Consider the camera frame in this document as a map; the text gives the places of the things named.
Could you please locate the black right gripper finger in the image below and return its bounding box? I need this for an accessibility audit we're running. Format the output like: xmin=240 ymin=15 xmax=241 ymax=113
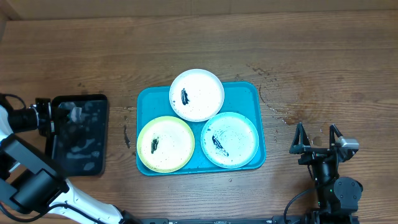
xmin=290 ymin=123 xmax=311 ymax=149
xmin=329 ymin=124 xmax=343 ymax=147

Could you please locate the dark green sponge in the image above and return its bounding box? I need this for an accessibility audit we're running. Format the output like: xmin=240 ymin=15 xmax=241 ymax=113
xmin=69 ymin=107 xmax=82 ymax=123

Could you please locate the white plate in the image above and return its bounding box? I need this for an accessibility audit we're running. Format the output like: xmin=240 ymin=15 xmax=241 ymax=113
xmin=169 ymin=69 xmax=224 ymax=122

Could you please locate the yellow-green plate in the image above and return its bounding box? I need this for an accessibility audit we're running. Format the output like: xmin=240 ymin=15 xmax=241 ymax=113
xmin=136 ymin=116 xmax=195 ymax=173

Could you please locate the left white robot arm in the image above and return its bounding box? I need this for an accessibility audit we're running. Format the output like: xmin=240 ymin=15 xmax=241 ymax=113
xmin=1 ymin=93 xmax=140 ymax=223

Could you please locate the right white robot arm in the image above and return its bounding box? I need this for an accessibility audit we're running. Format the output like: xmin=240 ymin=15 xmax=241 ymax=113
xmin=283 ymin=123 xmax=363 ymax=224

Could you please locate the black water tray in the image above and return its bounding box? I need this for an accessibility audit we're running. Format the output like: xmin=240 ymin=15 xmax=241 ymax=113
xmin=45 ymin=94 xmax=109 ymax=176

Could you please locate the blue plastic tray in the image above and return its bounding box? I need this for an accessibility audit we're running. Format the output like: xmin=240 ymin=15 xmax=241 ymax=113
xmin=136 ymin=81 xmax=266 ymax=175

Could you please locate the light blue plate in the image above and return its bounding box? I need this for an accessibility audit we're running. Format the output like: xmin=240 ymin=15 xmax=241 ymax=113
xmin=200 ymin=112 xmax=259 ymax=169

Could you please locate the brown cardboard backdrop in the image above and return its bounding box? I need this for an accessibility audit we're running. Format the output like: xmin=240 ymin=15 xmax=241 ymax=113
xmin=1 ymin=0 xmax=397 ymax=21

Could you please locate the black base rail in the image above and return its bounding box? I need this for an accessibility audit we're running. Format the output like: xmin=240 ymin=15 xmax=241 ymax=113
xmin=116 ymin=215 xmax=360 ymax=224

